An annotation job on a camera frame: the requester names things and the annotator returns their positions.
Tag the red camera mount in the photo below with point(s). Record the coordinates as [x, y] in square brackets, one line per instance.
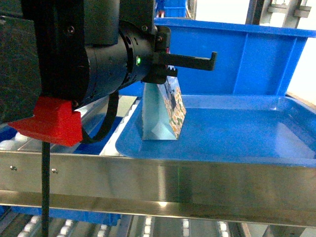
[54, 121]

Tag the light blue flower gift bag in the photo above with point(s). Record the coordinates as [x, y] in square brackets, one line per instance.
[163, 110]

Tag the large blue plastic crate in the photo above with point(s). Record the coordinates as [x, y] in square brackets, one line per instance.
[238, 112]

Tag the stainless steel shelf rail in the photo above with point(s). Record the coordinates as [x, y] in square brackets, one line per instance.
[239, 192]

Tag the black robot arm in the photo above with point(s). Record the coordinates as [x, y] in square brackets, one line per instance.
[81, 51]

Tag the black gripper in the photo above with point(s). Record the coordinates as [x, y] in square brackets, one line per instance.
[147, 56]

